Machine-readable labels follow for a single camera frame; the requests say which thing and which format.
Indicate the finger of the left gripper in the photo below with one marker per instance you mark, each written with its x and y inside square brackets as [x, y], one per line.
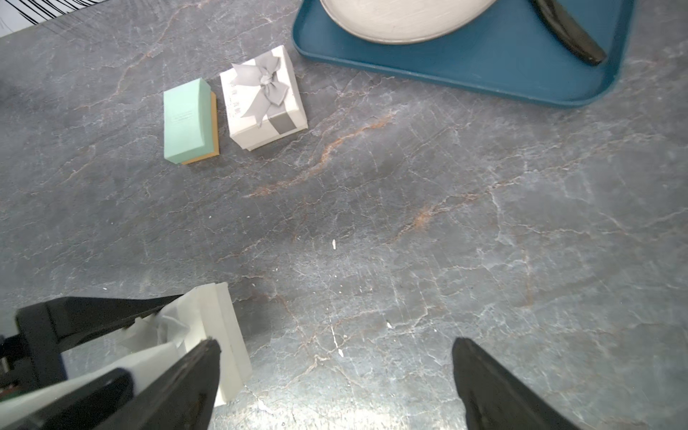
[32, 359]
[84, 408]

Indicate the teal tray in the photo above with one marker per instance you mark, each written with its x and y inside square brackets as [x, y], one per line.
[506, 52]

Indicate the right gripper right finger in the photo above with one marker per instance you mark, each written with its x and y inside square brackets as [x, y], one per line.
[494, 398]

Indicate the grey round pan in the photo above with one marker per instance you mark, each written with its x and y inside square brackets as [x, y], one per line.
[402, 22]

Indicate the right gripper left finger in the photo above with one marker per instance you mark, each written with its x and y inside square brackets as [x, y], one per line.
[182, 398]

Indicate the mint green jewelry box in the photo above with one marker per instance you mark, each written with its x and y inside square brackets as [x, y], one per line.
[191, 131]

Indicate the white gift box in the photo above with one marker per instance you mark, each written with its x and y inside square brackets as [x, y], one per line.
[155, 343]

